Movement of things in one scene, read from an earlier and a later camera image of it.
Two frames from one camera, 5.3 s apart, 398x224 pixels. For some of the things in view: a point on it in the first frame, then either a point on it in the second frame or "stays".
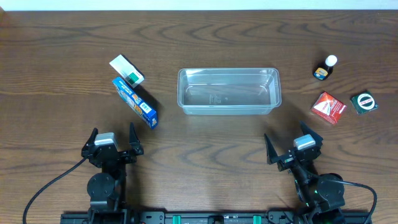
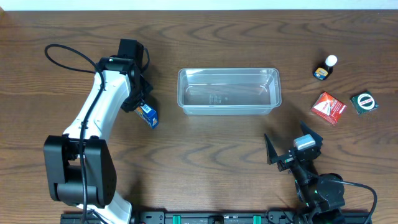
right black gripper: (294, 158) stays
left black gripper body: (111, 155) -> (134, 103)
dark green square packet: (364, 102) stays
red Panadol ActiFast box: (329, 107) stays
